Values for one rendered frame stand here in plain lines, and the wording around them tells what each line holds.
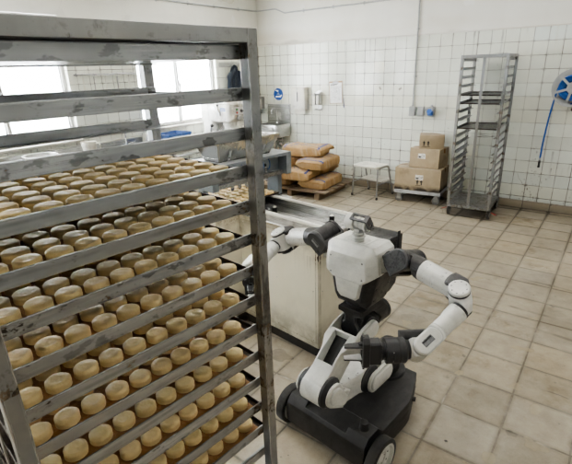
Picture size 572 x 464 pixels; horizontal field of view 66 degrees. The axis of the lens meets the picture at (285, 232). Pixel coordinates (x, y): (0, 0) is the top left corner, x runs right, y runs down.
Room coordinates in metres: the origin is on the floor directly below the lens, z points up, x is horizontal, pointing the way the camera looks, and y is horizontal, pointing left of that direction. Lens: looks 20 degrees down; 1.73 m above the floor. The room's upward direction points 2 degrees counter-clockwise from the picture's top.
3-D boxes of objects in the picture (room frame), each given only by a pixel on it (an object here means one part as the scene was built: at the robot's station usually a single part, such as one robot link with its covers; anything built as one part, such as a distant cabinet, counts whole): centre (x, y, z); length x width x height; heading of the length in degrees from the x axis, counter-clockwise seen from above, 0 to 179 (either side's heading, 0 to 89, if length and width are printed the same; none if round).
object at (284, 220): (3.01, 0.49, 0.87); 2.01 x 0.03 x 0.07; 46
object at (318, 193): (6.53, -0.31, 0.06); 1.20 x 0.80 x 0.11; 55
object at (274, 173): (3.03, 0.31, 1.01); 0.72 x 0.33 x 0.34; 136
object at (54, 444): (0.86, 0.30, 1.05); 0.64 x 0.03 x 0.03; 136
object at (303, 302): (2.68, -0.05, 0.45); 0.70 x 0.34 x 0.90; 46
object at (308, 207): (3.22, 0.29, 0.87); 2.01 x 0.03 x 0.07; 46
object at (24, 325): (0.86, 0.30, 1.32); 0.64 x 0.03 x 0.03; 136
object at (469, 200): (5.22, -2.34, 0.93); 0.64 x 0.51 x 1.78; 146
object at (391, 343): (1.27, -0.31, 0.82); 0.12 x 0.10 x 0.13; 91
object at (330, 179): (6.37, -0.56, 0.19); 0.72 x 0.42 x 0.15; 147
